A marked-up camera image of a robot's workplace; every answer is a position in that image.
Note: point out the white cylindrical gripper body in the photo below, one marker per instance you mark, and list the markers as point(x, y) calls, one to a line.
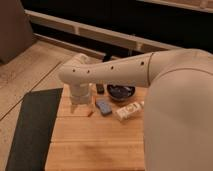
point(80, 94)

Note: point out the orange tipped gripper finger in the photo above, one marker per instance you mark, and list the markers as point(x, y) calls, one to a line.
point(91, 110)

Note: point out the blue eraser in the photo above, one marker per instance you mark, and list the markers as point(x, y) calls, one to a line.
point(103, 106)

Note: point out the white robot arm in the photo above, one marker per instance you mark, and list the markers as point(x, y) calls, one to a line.
point(178, 110)

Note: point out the dark bowl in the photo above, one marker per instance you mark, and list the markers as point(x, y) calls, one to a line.
point(120, 93)

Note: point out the dark floor mat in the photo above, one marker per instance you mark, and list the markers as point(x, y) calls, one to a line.
point(33, 130)

